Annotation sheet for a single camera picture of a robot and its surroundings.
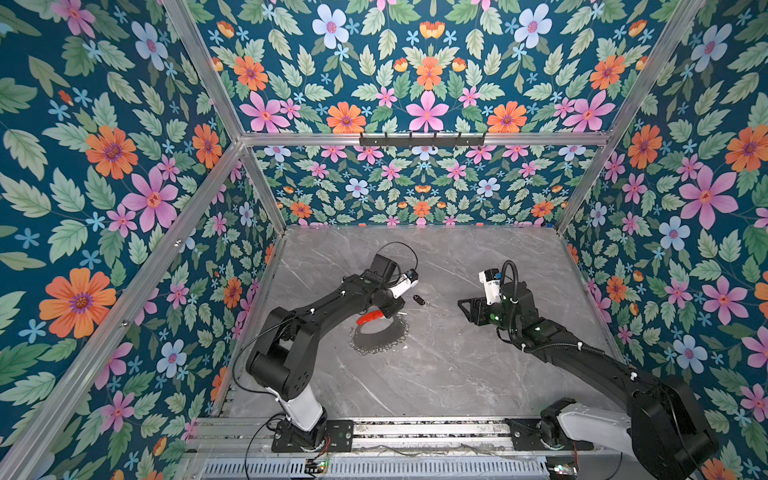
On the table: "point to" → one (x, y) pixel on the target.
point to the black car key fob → (418, 299)
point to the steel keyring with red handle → (364, 343)
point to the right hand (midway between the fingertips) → (465, 299)
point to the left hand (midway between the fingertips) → (402, 294)
